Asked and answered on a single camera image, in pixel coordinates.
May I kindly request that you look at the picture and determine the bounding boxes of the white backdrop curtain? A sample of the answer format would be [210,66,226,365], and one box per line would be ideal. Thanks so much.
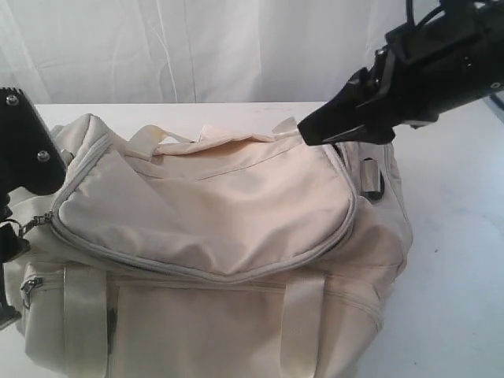
[1,1,406,104]

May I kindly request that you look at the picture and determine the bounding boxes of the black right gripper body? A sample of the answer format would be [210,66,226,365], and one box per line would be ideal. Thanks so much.
[372,0,504,131]

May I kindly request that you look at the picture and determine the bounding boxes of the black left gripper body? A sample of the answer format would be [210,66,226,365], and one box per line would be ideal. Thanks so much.
[1,187,28,331]

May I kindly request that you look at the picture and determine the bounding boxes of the cream duffel bag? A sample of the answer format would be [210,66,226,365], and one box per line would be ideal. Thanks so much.
[6,114,413,377]

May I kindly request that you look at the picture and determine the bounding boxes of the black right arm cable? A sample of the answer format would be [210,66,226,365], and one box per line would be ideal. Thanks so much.
[405,0,446,24]

